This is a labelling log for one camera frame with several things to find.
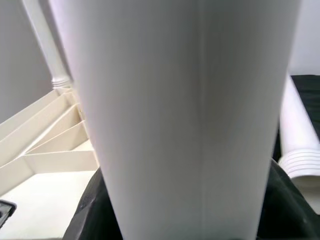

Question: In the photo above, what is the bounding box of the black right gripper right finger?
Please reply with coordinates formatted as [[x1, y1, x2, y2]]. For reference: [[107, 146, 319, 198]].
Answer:
[[257, 159, 320, 240]]

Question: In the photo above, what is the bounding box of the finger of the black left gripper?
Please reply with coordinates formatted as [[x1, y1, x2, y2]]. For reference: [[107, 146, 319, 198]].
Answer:
[[0, 199, 18, 227]]

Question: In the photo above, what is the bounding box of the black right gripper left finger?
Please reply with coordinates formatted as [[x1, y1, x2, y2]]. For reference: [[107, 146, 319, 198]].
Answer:
[[63, 168, 123, 240]]

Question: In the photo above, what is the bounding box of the white plastic table top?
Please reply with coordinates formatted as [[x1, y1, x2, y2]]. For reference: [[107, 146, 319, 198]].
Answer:
[[0, 86, 102, 240]]

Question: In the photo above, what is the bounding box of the white plastic table leg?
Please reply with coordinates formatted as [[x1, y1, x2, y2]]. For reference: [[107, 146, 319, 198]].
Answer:
[[277, 73, 320, 188], [21, 0, 75, 88], [48, 0, 301, 240]]

